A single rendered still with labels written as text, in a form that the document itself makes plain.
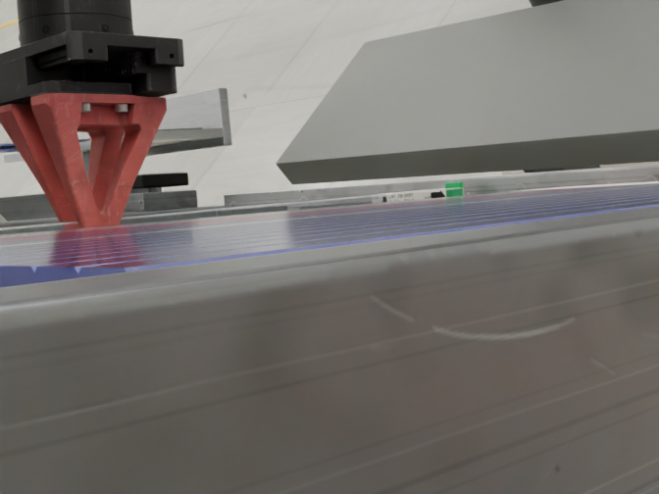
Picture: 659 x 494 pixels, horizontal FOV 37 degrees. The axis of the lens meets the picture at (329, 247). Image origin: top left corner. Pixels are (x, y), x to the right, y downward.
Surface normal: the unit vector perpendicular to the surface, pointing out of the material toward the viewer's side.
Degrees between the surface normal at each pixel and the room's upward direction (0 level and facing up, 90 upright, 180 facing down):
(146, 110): 105
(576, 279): 90
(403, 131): 0
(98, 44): 90
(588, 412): 90
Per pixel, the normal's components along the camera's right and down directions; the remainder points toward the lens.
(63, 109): 0.66, 0.35
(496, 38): -0.54, -0.67
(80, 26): 0.27, 0.04
